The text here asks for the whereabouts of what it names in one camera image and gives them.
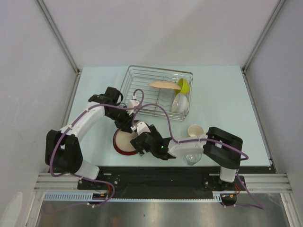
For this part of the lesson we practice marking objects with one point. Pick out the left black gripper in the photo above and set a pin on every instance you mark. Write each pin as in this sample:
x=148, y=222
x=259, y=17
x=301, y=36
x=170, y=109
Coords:
x=126, y=124

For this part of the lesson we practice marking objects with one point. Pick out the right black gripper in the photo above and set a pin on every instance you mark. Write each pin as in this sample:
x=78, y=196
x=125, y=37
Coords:
x=154, y=132

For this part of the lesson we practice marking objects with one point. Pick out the red rimmed beige plate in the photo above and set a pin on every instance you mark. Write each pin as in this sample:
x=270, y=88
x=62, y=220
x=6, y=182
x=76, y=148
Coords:
x=122, y=144

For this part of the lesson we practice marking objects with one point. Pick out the clear drinking glass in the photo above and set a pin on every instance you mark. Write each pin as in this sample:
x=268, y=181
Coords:
x=191, y=160

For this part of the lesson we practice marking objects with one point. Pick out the yellow mug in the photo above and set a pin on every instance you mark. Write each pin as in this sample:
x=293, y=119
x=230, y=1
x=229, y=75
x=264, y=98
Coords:
x=195, y=130

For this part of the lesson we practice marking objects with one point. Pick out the white bowl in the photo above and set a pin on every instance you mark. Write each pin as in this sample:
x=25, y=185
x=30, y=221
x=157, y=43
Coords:
x=180, y=104

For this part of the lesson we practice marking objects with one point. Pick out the metal wire dish rack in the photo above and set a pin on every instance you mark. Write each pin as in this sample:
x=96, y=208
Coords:
x=138, y=77

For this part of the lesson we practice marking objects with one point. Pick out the beige bird pattern plate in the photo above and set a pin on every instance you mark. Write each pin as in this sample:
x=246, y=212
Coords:
x=164, y=85

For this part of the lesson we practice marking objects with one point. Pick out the lime green bowl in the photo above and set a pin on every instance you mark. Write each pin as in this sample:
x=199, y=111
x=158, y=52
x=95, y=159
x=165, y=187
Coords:
x=184, y=87

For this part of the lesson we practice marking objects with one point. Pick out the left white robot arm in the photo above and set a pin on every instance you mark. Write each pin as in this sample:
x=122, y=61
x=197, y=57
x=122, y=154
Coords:
x=63, y=153

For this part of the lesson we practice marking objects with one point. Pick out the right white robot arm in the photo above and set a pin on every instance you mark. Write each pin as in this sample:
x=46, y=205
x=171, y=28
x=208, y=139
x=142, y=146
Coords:
x=223, y=148

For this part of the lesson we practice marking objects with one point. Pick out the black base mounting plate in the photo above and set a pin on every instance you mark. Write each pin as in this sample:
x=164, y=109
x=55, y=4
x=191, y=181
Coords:
x=168, y=183

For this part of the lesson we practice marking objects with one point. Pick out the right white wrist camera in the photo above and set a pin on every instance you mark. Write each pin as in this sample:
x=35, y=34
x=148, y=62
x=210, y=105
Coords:
x=140, y=127

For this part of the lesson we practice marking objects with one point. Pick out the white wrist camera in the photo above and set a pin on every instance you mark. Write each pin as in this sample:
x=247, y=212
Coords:
x=132, y=104
x=140, y=127

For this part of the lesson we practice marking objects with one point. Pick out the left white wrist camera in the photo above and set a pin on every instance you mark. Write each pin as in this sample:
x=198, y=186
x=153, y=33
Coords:
x=132, y=104

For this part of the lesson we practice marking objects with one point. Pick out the light blue cable duct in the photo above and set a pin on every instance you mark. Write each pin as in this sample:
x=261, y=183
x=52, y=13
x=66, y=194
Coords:
x=100, y=197

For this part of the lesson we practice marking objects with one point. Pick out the aluminium frame rail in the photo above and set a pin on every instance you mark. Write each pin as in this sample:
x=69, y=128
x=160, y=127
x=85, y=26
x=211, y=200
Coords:
x=256, y=183

